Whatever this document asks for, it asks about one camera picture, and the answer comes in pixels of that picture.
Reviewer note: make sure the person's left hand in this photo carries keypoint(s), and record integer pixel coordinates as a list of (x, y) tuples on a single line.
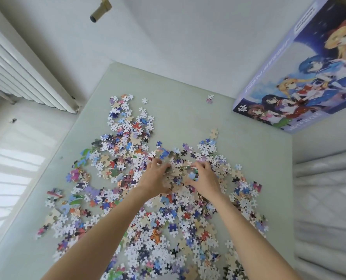
[(154, 180)]

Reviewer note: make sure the grey patterned curtain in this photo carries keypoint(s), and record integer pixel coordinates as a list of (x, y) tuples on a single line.
[(327, 201)]

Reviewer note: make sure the white radiator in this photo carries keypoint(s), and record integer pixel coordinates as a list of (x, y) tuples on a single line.
[(24, 75)]

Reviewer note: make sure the person's left forearm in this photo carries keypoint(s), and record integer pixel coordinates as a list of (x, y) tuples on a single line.
[(103, 236)]

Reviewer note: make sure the brass wall fixture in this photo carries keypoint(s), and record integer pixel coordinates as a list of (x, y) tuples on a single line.
[(98, 13)]

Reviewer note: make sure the cartoon print puzzle box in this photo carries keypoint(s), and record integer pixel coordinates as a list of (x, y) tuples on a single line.
[(307, 84)]

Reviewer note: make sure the person's right forearm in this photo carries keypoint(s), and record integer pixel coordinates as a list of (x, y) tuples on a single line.
[(248, 239)]

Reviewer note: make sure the pile of puzzle pieces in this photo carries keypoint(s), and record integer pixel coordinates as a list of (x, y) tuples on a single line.
[(126, 142)]

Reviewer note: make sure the person's right hand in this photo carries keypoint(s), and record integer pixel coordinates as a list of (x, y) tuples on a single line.
[(208, 183)]

